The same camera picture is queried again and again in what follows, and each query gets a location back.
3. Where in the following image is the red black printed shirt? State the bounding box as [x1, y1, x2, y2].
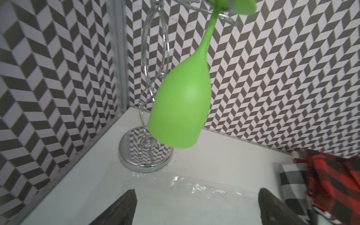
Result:
[293, 150, 360, 225]

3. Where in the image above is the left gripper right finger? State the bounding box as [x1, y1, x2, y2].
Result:
[258, 188, 306, 225]

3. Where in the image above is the black white checked shirt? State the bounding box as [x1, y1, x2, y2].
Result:
[279, 163, 318, 225]

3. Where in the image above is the green plastic wine glass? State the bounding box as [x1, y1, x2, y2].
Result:
[148, 1, 257, 149]

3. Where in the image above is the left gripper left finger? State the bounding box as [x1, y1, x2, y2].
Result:
[90, 189, 137, 225]

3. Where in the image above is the clear plastic vacuum bag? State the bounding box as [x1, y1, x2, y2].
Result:
[74, 164, 262, 225]

